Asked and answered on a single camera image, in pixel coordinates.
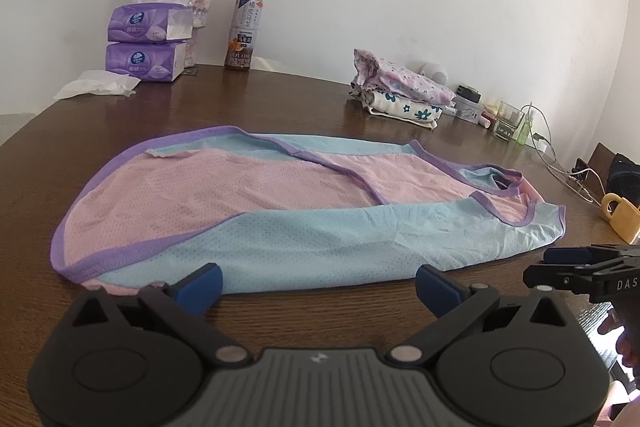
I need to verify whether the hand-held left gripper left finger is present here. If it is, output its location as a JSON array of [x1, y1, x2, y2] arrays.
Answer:
[[70, 263, 253, 367]]

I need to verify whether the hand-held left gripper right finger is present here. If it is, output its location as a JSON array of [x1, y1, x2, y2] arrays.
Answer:
[[387, 264, 576, 368]]

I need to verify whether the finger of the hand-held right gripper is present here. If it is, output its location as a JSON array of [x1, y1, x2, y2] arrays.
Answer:
[[543, 247, 596, 264], [522, 263, 596, 292]]

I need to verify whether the pink blue purple mesh vest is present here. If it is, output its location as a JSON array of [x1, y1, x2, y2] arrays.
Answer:
[[51, 126, 568, 297]]

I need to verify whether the person's right hand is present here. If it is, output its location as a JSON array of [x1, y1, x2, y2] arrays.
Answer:
[[597, 311, 638, 382]]

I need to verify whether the yellow mug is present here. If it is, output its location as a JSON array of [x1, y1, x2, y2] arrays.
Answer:
[[600, 193, 640, 244]]

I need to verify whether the black bag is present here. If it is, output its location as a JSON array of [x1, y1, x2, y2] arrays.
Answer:
[[606, 153, 640, 208]]

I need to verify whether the green spray bottle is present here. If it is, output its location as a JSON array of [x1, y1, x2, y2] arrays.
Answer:
[[517, 107, 535, 145]]

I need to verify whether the clear glass cup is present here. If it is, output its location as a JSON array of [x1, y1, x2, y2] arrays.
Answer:
[[492, 101, 525, 140]]

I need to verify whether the folded white teal-flower cloth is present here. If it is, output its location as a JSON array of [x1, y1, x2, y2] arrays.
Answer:
[[362, 89, 446, 129]]

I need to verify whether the folded pink floral cloth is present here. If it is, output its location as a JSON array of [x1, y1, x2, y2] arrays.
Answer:
[[350, 49, 456, 104]]

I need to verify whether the white round robot speaker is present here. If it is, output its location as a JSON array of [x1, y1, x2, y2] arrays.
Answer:
[[419, 63, 450, 85]]

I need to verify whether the crumpled white tissue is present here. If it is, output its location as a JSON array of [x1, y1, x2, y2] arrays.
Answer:
[[53, 70, 143, 100]]

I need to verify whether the sealed purple tissue pack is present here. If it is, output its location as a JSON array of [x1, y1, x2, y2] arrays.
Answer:
[[105, 41, 186, 82]]

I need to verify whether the brown tea bottle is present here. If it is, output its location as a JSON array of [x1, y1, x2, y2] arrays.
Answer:
[[224, 0, 263, 72]]

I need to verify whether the opened purple tissue pack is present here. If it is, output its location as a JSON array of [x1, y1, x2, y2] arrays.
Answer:
[[107, 0, 193, 42]]

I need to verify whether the white charging cable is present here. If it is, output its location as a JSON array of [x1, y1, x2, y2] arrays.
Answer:
[[522, 103, 608, 208]]

